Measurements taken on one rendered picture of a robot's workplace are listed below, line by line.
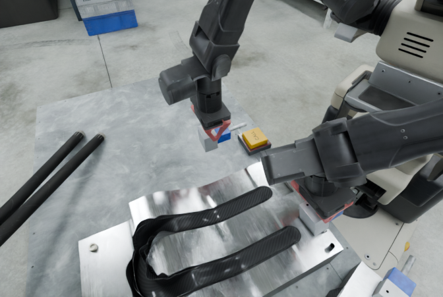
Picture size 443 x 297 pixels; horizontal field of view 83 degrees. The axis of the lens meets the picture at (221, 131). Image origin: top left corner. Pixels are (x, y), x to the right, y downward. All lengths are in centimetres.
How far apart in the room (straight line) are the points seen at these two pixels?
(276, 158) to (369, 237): 105
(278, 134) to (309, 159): 160
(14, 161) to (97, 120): 135
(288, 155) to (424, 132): 17
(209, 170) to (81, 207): 36
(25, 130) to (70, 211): 174
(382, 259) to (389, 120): 110
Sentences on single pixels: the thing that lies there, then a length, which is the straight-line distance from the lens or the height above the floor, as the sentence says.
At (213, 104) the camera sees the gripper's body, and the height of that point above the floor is 107.
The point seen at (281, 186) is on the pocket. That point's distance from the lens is 67.
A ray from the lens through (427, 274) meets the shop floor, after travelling 180.
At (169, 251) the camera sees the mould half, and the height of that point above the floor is 93.
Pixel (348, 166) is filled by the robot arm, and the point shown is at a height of 118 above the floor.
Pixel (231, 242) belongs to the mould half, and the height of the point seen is 88.
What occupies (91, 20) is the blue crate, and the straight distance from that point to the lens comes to 353.
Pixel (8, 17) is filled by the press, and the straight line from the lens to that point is 433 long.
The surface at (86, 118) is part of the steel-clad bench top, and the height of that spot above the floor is 80.
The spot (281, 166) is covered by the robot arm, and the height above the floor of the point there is 112.
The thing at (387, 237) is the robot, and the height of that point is 28.
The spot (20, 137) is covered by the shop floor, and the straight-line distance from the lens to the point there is 244.
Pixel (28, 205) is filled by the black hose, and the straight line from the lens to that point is 74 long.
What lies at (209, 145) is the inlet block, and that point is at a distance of 65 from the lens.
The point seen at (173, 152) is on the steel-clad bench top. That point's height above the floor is 80.
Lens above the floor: 143
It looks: 47 degrees down
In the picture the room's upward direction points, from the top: straight up
